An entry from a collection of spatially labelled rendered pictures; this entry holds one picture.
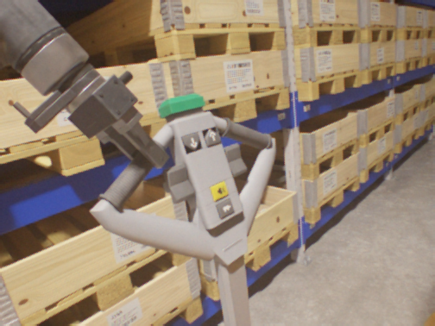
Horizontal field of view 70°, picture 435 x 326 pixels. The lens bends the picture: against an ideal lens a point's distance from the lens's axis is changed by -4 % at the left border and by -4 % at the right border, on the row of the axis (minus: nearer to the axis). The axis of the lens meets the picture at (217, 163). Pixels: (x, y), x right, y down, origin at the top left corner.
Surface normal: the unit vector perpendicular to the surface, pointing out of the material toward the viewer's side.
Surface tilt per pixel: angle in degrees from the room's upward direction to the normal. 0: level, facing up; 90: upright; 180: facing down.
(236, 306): 89
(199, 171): 74
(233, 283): 89
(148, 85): 90
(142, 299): 90
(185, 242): 80
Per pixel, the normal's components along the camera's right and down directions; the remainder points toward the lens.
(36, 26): 0.60, -0.11
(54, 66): 0.31, 0.24
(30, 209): 0.69, 0.12
